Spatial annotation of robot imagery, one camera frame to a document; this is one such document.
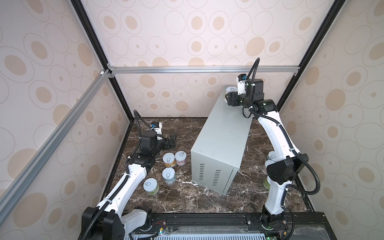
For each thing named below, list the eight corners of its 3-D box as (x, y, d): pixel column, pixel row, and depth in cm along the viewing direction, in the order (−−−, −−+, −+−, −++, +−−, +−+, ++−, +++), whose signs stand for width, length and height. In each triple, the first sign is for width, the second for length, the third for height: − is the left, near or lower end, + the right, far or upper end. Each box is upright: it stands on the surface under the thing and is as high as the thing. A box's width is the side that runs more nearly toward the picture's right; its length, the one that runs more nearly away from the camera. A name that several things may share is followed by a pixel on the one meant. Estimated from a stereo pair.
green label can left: (144, 195, 84) (141, 191, 79) (147, 182, 89) (144, 177, 84) (158, 195, 84) (155, 191, 79) (160, 182, 89) (158, 177, 84)
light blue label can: (162, 183, 88) (161, 179, 84) (164, 171, 93) (162, 167, 89) (175, 183, 88) (173, 179, 84) (176, 171, 93) (175, 167, 89)
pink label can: (175, 165, 96) (174, 160, 91) (176, 155, 100) (175, 150, 96) (186, 165, 96) (186, 160, 91) (186, 155, 101) (186, 150, 96)
